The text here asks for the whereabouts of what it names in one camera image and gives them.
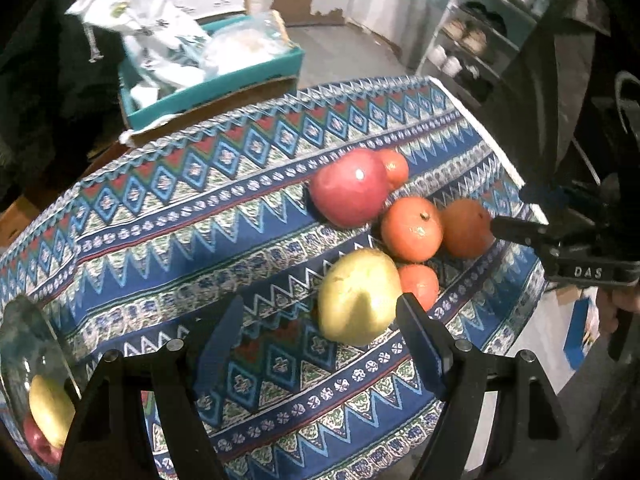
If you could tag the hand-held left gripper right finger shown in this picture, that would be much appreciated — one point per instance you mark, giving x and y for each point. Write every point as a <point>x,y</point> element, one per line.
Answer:
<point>420,340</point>

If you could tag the small red apple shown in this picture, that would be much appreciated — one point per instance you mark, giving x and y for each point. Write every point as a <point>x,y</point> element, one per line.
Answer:
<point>42,447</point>

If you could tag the brown cardboard box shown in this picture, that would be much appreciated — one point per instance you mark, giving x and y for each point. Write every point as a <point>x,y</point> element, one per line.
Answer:
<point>220,105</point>

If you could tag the person's right hand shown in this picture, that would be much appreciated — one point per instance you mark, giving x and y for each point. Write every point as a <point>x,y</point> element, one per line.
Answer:
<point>607,312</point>

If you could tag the clear plastic bag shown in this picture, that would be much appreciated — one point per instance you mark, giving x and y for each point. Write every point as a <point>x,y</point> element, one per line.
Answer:
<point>245,45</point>

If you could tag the dark cloth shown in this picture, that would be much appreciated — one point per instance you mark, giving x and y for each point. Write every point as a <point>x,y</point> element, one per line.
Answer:
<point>45,85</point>

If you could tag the yellow apple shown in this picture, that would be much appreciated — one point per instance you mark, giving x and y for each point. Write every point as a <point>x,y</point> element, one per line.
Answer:
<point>50,407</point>

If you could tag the large red apple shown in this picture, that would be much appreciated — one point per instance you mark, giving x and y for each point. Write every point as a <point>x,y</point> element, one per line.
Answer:
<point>350,187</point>

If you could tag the bright orange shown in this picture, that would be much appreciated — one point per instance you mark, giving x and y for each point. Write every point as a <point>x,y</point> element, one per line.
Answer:
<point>412,230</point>

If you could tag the blue box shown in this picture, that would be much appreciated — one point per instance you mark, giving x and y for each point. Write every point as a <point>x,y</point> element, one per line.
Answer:
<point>580,330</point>

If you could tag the shoe rack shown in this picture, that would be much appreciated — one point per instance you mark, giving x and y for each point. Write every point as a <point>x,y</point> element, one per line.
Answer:
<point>500,25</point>

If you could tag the glass bowl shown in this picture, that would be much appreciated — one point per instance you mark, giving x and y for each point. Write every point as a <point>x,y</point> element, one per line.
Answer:
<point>30,340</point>

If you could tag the dark orange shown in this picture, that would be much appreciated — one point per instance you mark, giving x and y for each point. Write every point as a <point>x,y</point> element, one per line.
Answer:
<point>465,227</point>

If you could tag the beige shoe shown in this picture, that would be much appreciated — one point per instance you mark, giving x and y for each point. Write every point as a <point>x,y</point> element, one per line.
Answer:
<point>470,36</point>

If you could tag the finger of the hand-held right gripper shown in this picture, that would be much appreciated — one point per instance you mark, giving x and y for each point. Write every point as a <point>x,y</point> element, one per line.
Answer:
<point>520,232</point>
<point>540,195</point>

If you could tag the yellow-green apple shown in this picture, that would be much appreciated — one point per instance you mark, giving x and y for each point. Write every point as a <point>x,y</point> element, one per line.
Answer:
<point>357,297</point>

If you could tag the teal box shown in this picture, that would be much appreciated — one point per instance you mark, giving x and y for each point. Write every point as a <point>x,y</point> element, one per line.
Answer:
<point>250,72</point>

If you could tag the white shoe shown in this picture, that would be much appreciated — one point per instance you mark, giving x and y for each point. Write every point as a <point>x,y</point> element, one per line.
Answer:
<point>446,62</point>

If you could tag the white printed plastic bag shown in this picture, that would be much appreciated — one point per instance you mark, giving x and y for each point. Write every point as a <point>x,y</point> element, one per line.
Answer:
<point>150,35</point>

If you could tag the patterned blue tablecloth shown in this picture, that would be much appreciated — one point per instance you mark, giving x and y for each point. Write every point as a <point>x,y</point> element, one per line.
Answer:
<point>200,220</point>

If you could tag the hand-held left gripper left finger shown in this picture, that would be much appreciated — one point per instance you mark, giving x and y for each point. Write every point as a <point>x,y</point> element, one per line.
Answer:
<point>220,342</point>

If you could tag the small orange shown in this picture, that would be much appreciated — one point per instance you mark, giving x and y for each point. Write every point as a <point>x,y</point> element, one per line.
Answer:
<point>420,285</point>
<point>395,167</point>

